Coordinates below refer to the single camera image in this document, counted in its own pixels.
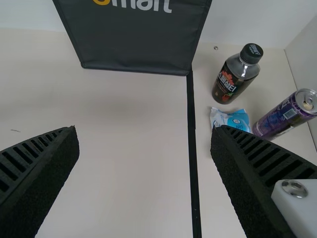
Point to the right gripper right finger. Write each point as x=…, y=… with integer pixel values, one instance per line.
x=255, y=178

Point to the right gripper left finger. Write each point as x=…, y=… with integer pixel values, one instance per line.
x=37, y=178

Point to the white and blue pouch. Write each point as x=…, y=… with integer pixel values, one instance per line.
x=230, y=120

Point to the purple can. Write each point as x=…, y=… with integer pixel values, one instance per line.
x=282, y=116

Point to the black strip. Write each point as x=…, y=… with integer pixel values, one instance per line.
x=192, y=148

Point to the dark coffee bottle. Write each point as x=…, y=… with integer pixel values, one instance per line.
x=230, y=79

